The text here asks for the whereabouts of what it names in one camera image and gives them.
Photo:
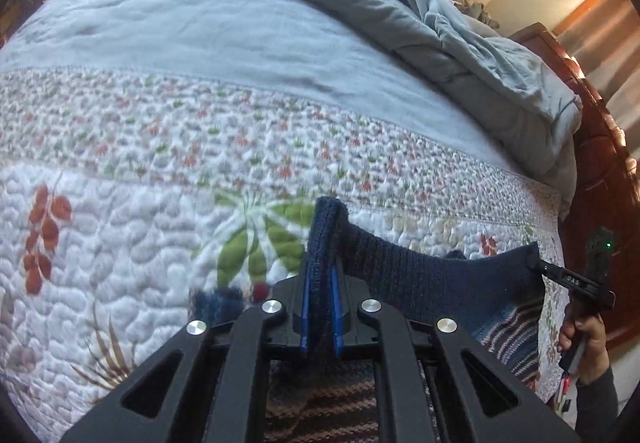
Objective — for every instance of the person's right forearm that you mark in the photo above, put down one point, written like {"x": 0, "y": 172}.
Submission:
{"x": 600, "y": 408}

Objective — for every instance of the pink curtain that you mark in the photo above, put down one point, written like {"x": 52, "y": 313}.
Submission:
{"x": 615, "y": 88}

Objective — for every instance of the patterned crumpled cloth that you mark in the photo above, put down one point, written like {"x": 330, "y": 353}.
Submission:
{"x": 472, "y": 10}

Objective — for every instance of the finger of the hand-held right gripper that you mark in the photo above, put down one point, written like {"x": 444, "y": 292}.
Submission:
{"x": 575, "y": 282}

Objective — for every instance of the blue striped knit sweater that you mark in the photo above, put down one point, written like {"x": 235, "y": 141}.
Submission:
{"x": 400, "y": 268}

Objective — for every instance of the red-brown wooden headboard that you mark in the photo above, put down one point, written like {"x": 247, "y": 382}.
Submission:
{"x": 600, "y": 173}

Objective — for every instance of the person's right hand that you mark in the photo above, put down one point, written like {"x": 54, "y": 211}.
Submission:
{"x": 595, "y": 348}

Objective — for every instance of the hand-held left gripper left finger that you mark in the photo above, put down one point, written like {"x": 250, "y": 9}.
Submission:
{"x": 305, "y": 308}

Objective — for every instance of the bed with floral quilt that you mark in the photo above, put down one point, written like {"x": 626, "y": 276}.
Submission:
{"x": 140, "y": 223}

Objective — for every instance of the grey-blue comforter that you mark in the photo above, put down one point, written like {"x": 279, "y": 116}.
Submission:
{"x": 450, "y": 48}

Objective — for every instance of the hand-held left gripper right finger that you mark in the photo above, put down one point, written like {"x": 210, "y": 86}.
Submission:
{"x": 336, "y": 313}

